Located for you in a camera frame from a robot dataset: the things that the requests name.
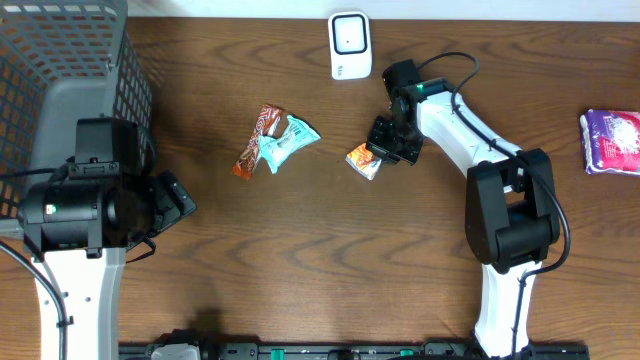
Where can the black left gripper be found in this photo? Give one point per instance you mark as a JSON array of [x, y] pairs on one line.
[[170, 198]]

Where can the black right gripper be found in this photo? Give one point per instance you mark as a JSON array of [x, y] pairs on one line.
[[393, 142]]

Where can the small orange tissue pack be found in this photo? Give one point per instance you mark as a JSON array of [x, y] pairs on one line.
[[364, 161]]

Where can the teal green wipes pack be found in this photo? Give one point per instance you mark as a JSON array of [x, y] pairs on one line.
[[276, 151]]

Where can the red Top chocolate bar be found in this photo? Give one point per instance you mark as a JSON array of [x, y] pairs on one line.
[[267, 122]]

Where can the red purple sanitary pad pack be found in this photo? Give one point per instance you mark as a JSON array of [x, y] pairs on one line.
[[610, 142]]

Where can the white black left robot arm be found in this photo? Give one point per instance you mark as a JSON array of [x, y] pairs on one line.
[[79, 226]]

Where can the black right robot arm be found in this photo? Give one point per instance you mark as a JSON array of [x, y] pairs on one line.
[[512, 215]]

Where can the white barcode scanner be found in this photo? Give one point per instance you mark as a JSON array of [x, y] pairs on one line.
[[350, 45]]

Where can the dark grey plastic basket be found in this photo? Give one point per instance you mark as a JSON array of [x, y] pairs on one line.
[[63, 61]]

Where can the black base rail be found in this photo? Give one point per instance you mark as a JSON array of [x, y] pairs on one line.
[[187, 344]]

